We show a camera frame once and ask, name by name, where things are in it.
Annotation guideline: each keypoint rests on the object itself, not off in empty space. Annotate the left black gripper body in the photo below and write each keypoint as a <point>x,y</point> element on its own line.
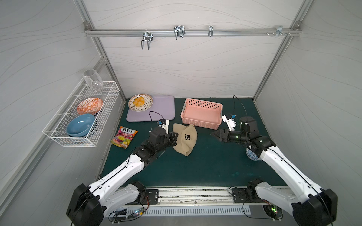
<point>172,138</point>

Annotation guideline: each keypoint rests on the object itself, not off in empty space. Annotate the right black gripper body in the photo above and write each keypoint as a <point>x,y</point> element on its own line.
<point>223,134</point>

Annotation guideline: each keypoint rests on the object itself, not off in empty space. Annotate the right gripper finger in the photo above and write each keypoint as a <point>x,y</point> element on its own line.
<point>216,133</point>
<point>220,138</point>

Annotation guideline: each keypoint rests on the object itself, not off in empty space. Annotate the beige baseball cap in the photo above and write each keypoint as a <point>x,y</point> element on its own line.
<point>186,140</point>

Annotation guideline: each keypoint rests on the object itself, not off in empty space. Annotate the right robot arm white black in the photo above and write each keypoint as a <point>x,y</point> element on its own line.
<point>309,204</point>

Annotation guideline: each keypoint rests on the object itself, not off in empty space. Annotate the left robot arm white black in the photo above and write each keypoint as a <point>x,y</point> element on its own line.
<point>89,205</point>

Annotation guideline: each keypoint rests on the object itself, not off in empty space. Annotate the pink plastic basket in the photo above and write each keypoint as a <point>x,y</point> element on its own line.
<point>202,113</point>

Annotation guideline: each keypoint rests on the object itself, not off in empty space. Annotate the blue white patterned small bowl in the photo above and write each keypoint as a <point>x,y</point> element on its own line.
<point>251,155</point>

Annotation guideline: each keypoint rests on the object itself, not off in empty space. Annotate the lilac cutting board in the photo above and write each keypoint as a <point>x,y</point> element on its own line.
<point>163,106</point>

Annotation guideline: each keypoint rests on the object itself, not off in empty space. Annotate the Fox's candy bag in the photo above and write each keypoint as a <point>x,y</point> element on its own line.
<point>124,137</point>

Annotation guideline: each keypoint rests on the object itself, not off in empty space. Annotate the patterned plate with yellow food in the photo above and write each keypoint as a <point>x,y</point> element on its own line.
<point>140,102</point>

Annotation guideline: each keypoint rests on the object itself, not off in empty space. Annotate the orange patterned bowl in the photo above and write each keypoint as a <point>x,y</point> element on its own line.
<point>89,106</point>

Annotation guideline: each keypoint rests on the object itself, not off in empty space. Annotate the clear glass cup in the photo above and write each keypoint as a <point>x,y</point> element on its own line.
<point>93,79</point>

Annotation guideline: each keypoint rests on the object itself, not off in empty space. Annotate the metal double hook left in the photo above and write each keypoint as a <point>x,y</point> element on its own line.
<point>147,38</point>

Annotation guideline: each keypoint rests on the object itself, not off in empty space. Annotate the small metal hook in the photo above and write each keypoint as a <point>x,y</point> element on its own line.
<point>210,31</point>

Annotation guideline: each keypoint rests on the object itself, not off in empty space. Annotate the metal hook middle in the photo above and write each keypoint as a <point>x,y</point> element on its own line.
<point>179,31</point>

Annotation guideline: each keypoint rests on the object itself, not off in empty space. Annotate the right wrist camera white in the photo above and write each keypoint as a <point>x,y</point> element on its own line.
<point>229,120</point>

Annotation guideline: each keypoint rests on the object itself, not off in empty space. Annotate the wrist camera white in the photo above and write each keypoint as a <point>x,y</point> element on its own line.
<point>163,123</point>
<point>229,120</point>

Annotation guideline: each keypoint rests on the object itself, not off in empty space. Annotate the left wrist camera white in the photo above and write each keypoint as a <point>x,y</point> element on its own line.
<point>163,123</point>

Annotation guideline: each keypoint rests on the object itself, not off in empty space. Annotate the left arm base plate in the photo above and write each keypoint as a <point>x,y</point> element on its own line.
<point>151,197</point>

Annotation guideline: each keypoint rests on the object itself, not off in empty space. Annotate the aluminium front rail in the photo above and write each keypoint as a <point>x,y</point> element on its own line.
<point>195,196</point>

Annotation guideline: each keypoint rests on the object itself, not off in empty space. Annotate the aluminium rail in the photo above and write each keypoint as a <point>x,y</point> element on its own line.
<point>195,196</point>
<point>189,32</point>

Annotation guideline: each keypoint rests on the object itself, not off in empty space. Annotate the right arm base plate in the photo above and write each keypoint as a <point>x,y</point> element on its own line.
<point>245,195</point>

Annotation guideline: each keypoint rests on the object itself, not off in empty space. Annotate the white wire wall basket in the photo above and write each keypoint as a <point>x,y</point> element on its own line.
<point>56,128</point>

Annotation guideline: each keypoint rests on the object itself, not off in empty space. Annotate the metal bracket hook right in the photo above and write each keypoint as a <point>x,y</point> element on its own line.
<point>279,32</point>

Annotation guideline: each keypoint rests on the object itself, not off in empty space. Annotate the aluminium top rail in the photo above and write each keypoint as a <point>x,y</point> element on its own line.
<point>189,32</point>

